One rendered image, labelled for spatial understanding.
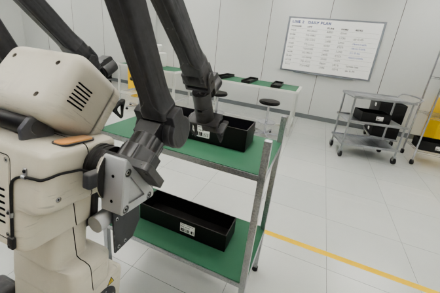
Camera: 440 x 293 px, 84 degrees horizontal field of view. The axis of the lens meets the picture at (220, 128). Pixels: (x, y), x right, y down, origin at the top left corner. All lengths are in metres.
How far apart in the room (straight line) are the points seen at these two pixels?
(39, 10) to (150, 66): 0.45
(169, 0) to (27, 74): 0.31
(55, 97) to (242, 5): 5.74
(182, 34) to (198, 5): 5.98
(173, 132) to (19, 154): 0.27
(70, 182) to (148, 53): 0.28
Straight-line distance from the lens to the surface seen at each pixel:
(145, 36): 0.46
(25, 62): 0.64
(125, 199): 0.50
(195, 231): 1.52
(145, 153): 0.50
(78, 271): 0.74
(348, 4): 5.83
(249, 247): 1.23
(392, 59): 5.88
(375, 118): 4.18
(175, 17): 0.55
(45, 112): 0.53
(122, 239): 0.78
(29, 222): 0.61
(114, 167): 0.48
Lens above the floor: 1.44
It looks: 19 degrees down
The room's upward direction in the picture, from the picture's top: 6 degrees clockwise
